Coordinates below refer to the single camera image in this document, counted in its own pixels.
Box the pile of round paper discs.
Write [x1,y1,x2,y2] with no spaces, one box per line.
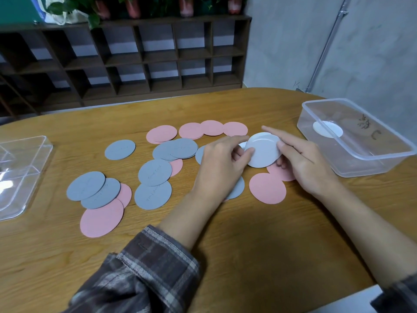
[66,120,297,239]

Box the dark wooden cubby shelf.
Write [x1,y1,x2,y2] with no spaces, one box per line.
[0,15,252,116]

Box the grey wall pipe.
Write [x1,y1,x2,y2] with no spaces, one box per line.
[306,0,352,93]

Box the person's right forearm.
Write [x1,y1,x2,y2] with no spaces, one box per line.
[319,183,417,313]

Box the neat white paper circle stack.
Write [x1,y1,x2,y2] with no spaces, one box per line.
[239,132,283,169]

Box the person's right hand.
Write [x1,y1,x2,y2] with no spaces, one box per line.
[261,125,339,199]

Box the white tote bag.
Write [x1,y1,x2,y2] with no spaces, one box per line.
[37,0,89,26]

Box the person's left forearm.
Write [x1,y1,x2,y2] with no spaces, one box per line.
[63,189,228,313]

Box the translucent plastic tub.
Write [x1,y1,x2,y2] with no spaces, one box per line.
[296,98,417,178]

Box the blue bottle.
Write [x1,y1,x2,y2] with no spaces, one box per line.
[29,0,46,22]

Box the person's left hand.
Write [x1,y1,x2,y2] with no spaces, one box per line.
[192,135,255,206]

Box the white disc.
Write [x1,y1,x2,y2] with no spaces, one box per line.
[312,120,344,139]

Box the clear divided tray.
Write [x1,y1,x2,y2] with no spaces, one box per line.
[0,136,54,222]

